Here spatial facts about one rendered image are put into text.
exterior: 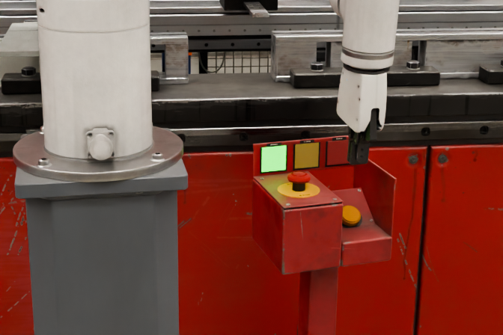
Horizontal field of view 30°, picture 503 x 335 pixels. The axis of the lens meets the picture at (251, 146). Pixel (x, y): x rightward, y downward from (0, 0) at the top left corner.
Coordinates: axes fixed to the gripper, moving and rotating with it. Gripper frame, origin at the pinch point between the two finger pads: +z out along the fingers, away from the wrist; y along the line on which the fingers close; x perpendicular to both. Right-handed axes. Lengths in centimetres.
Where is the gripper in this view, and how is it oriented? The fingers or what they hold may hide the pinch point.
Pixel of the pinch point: (358, 151)
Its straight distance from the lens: 158.9
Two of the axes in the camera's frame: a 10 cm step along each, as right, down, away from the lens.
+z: -0.4, 9.2, 3.9
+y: 2.8, 3.9, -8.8
